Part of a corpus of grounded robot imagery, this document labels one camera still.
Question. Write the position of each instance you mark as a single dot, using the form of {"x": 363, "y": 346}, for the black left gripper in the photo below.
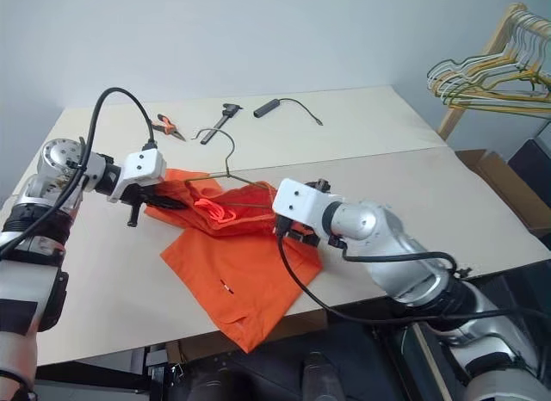
{"x": 138, "y": 196}

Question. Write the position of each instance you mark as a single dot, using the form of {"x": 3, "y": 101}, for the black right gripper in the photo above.
{"x": 303, "y": 237}

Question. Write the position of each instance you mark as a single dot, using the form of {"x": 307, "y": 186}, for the orange shorts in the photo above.
{"x": 241, "y": 280}

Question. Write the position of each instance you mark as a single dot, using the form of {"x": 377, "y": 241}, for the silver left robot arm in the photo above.
{"x": 47, "y": 194}

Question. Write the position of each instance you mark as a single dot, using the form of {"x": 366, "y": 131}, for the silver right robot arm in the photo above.
{"x": 387, "y": 246}

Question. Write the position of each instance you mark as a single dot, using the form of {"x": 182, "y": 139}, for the black caliper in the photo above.
{"x": 219, "y": 121}

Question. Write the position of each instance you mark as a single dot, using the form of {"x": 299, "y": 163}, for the dark grey rounded shape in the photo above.
{"x": 208, "y": 386}
{"x": 323, "y": 377}

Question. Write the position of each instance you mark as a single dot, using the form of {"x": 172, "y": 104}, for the black table leg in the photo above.
{"x": 155, "y": 366}

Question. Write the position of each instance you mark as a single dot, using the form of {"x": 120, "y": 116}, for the thin wooden slat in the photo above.
{"x": 430, "y": 362}

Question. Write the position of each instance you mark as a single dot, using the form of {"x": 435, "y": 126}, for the light wooden clothes rack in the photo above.
{"x": 453, "y": 121}

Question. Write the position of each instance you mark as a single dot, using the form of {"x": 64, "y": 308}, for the brown cardboard box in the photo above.
{"x": 508, "y": 190}

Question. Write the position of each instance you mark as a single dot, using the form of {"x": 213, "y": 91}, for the dark grey cabinet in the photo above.
{"x": 534, "y": 156}

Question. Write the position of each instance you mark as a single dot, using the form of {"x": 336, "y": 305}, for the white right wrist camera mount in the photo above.
{"x": 297, "y": 199}

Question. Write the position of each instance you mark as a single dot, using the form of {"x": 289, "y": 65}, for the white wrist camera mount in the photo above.
{"x": 144, "y": 164}
{"x": 297, "y": 199}

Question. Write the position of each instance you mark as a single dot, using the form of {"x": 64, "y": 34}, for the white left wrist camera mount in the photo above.
{"x": 144, "y": 164}

